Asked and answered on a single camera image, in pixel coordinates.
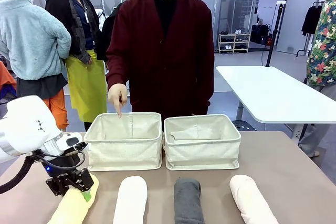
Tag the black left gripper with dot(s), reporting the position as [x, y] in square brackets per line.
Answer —
[63, 167]

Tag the yellow towel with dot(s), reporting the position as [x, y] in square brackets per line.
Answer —
[72, 208]

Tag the white towel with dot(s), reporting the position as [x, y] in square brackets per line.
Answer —
[130, 200]

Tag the pink towel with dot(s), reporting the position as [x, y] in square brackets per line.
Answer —
[250, 200]

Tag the person's left forearm maroon sleeve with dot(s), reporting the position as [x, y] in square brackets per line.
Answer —
[206, 87]

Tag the person's right forearm maroon sleeve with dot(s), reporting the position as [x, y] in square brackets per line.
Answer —
[115, 64]

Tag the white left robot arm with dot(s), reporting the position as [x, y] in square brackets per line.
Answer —
[23, 124]

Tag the person's right hand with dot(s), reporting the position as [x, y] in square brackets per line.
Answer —
[117, 95]

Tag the cream fabric basket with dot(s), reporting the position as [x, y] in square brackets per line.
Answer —
[123, 150]
[202, 153]

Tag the grey rolled towel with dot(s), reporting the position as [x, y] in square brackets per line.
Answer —
[188, 200]

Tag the orange cloth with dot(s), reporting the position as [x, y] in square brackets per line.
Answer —
[6, 79]

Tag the figure with yellow apron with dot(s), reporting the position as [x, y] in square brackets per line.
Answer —
[84, 51]

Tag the figure in light blue fleece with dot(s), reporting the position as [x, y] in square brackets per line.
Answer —
[31, 45]

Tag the person in black clothing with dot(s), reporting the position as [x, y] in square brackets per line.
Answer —
[106, 37]

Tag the person in maroon cardigan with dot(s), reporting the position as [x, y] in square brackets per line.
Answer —
[162, 58]

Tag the wooden shoe rack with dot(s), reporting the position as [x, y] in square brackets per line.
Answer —
[233, 43]

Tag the white table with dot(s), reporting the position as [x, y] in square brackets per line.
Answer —
[275, 95]

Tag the black suitcases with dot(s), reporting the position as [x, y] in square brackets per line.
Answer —
[261, 34]

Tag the black pole stand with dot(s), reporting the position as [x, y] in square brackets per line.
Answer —
[274, 35]

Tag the person in floral shirt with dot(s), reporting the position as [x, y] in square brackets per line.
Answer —
[323, 58]

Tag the black garment on rack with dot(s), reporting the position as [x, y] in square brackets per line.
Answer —
[312, 20]

